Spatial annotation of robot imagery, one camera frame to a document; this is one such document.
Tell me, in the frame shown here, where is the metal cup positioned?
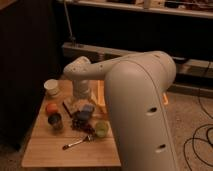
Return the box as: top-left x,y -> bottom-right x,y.
48,113 -> 63,131

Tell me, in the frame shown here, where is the white paper cup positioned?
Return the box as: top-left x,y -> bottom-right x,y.
44,79 -> 59,97

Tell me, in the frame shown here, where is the dark grapes bunch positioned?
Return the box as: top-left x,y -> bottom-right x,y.
72,118 -> 94,134

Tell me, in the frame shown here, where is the metal fork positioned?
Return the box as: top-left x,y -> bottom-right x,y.
62,135 -> 94,150

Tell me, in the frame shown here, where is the grey shelf ledge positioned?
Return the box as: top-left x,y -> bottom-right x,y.
62,42 -> 213,79

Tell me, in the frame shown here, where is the green plastic cup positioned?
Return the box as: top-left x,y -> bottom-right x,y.
95,121 -> 109,138

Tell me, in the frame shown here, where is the red orange apple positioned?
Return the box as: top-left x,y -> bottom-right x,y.
45,103 -> 58,115

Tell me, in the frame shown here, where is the blue sponge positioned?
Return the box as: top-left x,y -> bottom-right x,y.
77,104 -> 94,120

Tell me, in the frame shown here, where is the yellow plastic bin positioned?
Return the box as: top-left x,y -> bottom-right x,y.
97,80 -> 169,107

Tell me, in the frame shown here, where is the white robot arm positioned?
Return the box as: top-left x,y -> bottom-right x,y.
63,51 -> 179,171

